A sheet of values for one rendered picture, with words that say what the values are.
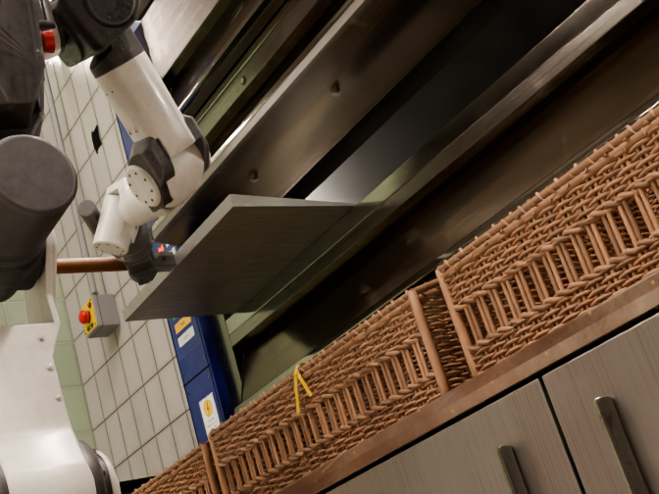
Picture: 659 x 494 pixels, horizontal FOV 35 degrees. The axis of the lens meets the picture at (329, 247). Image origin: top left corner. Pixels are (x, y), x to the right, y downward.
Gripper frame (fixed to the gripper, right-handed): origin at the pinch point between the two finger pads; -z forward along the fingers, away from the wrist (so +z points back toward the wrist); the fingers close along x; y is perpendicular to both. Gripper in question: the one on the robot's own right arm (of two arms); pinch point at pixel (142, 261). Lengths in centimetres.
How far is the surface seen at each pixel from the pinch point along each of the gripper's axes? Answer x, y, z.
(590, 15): -5, -84, 57
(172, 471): -48, 2, 19
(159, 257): 0.4, -3.4, -1.1
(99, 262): -0.2, 7.6, 6.4
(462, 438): -67, -39, 86
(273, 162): 18.2, -32.1, -9.1
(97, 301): 30, 25, -89
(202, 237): -1.6, -13.4, 7.0
